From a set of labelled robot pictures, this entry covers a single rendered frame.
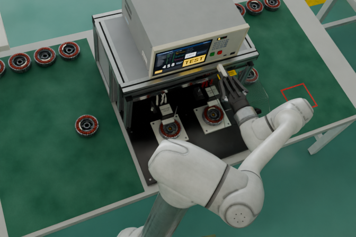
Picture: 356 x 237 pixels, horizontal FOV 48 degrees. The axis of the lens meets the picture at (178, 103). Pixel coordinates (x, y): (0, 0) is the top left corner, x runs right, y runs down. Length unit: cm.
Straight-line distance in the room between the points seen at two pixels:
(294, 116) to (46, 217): 114
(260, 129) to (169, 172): 62
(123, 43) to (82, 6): 168
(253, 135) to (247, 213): 60
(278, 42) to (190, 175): 162
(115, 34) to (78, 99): 43
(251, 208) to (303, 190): 196
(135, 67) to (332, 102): 119
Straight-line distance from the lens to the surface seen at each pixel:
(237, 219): 103
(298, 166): 302
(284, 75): 238
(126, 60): 178
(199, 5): 175
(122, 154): 196
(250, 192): 104
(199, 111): 206
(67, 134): 202
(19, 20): 344
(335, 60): 260
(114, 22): 191
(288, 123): 144
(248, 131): 158
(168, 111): 194
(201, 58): 176
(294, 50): 252
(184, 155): 103
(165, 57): 163
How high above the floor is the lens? 257
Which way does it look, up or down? 60 degrees down
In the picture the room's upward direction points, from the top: 16 degrees clockwise
